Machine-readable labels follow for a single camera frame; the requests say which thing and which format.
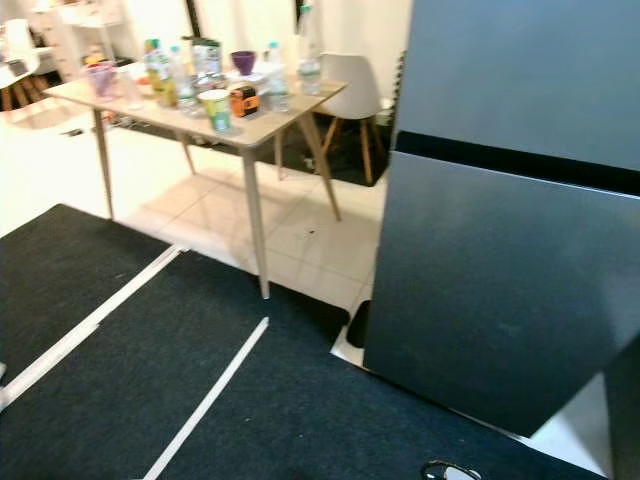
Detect grey fridge door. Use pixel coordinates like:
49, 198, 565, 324
363, 150, 640, 438

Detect black oval fridge foot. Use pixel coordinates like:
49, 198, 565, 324
345, 298, 371, 349

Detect dark grey fridge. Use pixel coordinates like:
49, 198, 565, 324
363, 0, 640, 438

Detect pink plastic cup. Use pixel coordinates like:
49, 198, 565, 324
87, 60, 118, 99

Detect white chair wooden legs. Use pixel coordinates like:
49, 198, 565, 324
0, 18, 51, 111
310, 52, 383, 186

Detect white shelf unit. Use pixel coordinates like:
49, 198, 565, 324
30, 0, 106, 81

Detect yellow green juice bottle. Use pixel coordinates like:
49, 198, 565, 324
145, 38, 173, 106

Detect clear water bottle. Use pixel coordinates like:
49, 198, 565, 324
170, 45, 199, 111
263, 42, 291, 113
295, 3, 326, 98

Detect orange black can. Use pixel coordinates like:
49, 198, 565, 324
228, 83, 261, 119

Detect light wooden table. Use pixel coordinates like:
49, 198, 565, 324
45, 70, 349, 301

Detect purple bowl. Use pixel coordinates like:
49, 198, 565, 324
230, 50, 258, 77

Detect dark carpet mat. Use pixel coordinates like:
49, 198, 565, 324
0, 203, 576, 480

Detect black acoustic foam panel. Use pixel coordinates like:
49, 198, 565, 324
390, 50, 406, 111

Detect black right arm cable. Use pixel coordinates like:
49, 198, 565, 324
421, 459, 476, 480

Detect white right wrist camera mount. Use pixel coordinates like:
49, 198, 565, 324
428, 462, 483, 480

